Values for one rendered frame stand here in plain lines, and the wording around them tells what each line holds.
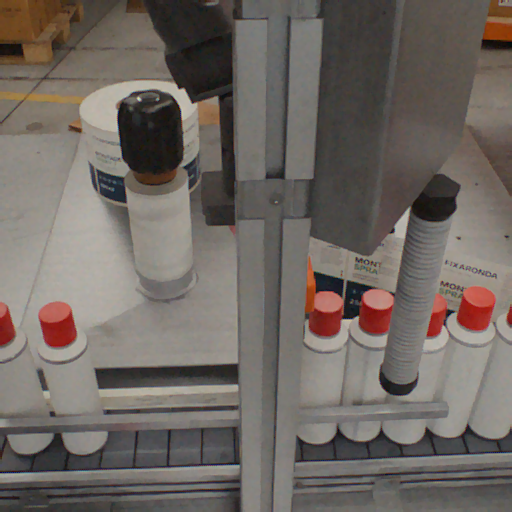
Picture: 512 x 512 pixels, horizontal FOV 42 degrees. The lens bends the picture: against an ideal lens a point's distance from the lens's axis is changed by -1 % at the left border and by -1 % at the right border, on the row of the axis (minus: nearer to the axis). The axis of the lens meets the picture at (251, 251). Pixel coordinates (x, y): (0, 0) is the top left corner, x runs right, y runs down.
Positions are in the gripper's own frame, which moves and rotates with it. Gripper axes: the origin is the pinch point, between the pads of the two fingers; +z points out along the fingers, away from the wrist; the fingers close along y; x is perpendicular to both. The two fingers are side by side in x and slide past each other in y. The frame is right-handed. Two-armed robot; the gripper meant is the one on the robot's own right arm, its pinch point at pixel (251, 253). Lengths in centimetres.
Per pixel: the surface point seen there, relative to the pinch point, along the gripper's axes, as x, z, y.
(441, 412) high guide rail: 14.7, 11.1, -19.6
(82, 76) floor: -296, 108, 82
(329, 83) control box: 26.2, -32.6, -3.5
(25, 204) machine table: -47, 23, 41
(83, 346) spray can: 11.2, 2.1, 17.6
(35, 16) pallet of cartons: -321, 82, 108
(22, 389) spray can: 12.3, 7.1, 24.7
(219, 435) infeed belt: 10.8, 18.6, 4.6
